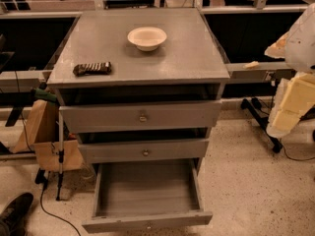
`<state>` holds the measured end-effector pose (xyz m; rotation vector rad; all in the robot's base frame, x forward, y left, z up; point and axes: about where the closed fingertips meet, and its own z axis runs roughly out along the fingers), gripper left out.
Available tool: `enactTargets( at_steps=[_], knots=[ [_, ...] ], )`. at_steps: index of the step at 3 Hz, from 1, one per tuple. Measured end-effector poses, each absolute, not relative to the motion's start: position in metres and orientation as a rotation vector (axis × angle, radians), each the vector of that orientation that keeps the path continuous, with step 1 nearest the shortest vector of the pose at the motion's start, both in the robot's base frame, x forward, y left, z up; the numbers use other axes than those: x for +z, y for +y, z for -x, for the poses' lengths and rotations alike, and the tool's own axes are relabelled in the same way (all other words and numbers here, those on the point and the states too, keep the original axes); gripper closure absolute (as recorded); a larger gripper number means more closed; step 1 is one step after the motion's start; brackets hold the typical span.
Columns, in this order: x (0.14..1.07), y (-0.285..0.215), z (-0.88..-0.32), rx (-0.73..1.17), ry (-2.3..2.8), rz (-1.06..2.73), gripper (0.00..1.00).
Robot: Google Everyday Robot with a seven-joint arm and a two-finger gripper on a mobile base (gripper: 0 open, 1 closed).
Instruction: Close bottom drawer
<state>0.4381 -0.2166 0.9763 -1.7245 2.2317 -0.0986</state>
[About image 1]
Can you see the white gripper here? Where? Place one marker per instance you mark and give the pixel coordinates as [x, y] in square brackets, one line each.
[301, 41]

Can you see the grey bottom drawer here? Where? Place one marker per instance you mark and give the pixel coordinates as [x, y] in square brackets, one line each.
[147, 195]

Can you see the grey drawer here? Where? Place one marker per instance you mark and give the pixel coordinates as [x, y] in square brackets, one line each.
[143, 145]
[141, 116]
[147, 195]

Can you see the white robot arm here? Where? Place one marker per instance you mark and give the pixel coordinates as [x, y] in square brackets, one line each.
[297, 46]

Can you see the grey drawer cabinet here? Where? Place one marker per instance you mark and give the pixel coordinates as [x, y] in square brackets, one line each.
[186, 67]

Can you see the grey top drawer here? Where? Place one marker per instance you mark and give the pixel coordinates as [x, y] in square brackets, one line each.
[141, 116]

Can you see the grey middle drawer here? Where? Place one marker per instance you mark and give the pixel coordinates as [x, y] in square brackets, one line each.
[143, 145]

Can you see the black stand base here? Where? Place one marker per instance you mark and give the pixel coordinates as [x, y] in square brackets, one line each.
[254, 105]

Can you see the yellow foam scrap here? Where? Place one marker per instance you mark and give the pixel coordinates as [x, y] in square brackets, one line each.
[251, 65]

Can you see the white bowl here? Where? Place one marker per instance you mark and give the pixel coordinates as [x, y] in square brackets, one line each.
[147, 38]

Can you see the dark striped snack bar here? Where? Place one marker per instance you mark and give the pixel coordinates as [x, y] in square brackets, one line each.
[103, 68]

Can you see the silver black tripod leg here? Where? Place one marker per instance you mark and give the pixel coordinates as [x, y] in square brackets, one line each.
[61, 155]

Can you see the brown cardboard box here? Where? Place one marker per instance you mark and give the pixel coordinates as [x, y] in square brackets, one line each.
[41, 135]

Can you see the green tool handle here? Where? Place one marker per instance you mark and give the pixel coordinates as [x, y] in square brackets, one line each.
[42, 93]

